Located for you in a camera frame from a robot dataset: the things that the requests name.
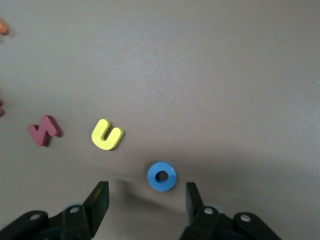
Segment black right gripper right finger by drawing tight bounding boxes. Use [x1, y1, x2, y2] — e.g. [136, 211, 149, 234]
[178, 182, 282, 240]

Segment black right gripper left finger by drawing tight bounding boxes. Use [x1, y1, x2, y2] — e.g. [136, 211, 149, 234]
[0, 181, 110, 240]

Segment blue letter o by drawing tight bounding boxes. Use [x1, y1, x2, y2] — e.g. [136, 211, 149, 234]
[146, 161, 179, 193]

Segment yellow letter u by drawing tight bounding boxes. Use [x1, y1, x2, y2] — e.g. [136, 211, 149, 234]
[90, 118, 125, 151]

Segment dark red letter z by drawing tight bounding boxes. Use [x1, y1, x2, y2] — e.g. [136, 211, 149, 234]
[26, 114, 63, 148]

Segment brown table cover sheet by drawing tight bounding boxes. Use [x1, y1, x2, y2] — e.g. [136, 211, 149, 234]
[0, 0, 320, 240]

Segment orange letter v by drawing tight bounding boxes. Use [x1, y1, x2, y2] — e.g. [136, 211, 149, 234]
[0, 20, 10, 36]

